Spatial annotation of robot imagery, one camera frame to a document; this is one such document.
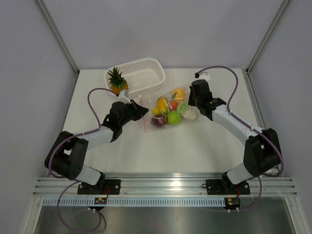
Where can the aluminium mounting rail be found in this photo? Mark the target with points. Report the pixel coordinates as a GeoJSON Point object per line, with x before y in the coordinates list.
{"type": "Point", "coordinates": [166, 185]}

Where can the fake orange pineapple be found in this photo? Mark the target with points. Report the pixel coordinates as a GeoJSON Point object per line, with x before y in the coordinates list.
{"type": "Point", "coordinates": [117, 81]}

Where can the clear zip top bag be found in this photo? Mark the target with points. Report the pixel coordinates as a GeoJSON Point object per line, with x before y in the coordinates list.
{"type": "Point", "coordinates": [149, 101]}

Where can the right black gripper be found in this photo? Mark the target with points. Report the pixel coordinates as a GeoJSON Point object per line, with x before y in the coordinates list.
{"type": "Point", "coordinates": [190, 102]}

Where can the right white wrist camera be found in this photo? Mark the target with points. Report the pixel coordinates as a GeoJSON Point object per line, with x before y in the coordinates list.
{"type": "Point", "coordinates": [203, 75]}

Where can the fake round orange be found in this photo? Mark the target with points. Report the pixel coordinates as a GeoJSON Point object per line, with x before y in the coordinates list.
{"type": "Point", "coordinates": [178, 95]}

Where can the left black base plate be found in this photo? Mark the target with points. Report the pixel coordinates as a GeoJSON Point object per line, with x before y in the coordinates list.
{"type": "Point", "coordinates": [107, 186]}

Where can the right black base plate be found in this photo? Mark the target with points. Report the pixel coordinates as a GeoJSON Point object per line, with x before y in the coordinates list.
{"type": "Point", "coordinates": [215, 187]}

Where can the fake yellow lemon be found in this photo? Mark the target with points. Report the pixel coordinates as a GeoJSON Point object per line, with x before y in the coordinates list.
{"type": "Point", "coordinates": [156, 111]}

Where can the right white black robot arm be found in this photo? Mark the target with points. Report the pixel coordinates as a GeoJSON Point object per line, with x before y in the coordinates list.
{"type": "Point", "coordinates": [261, 147]}

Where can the fake yellow mango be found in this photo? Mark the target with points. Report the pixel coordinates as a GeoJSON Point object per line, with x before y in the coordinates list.
{"type": "Point", "coordinates": [163, 104]}

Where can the white slotted cable duct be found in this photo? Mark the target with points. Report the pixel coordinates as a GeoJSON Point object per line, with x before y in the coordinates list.
{"type": "Point", "coordinates": [136, 201]}

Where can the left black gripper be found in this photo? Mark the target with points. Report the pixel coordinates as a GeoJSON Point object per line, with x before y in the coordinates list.
{"type": "Point", "coordinates": [139, 111]}

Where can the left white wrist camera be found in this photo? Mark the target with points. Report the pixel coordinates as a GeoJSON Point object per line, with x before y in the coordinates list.
{"type": "Point", "coordinates": [123, 96]}

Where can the white perforated plastic basket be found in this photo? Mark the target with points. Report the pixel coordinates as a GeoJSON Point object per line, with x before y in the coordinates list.
{"type": "Point", "coordinates": [143, 76]}

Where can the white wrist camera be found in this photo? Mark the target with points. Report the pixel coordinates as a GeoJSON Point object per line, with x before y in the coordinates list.
{"type": "Point", "coordinates": [203, 75]}
{"type": "Point", "coordinates": [123, 96]}

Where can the fake pink peach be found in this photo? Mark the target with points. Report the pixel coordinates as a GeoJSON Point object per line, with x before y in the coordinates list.
{"type": "Point", "coordinates": [173, 105]}

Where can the left aluminium frame post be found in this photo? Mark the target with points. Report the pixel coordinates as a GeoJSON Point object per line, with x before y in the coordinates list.
{"type": "Point", "coordinates": [53, 27]}

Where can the right aluminium frame post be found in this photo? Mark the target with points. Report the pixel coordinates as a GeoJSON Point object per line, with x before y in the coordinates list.
{"type": "Point", "coordinates": [268, 35]}

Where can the aluminium frame post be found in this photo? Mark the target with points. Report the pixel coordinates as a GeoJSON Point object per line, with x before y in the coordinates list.
{"type": "Point", "coordinates": [268, 35]}
{"type": "Point", "coordinates": [53, 27]}

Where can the fake purple fruit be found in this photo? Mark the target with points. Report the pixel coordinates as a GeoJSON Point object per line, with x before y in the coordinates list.
{"type": "Point", "coordinates": [159, 121]}

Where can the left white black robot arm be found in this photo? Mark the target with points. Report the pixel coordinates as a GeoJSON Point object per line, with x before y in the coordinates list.
{"type": "Point", "coordinates": [67, 156]}

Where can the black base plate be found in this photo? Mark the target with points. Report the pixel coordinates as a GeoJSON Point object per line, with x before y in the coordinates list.
{"type": "Point", "coordinates": [215, 187]}
{"type": "Point", "coordinates": [107, 186]}

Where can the fake green apple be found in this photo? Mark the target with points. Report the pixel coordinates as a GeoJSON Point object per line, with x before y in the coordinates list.
{"type": "Point", "coordinates": [174, 118]}

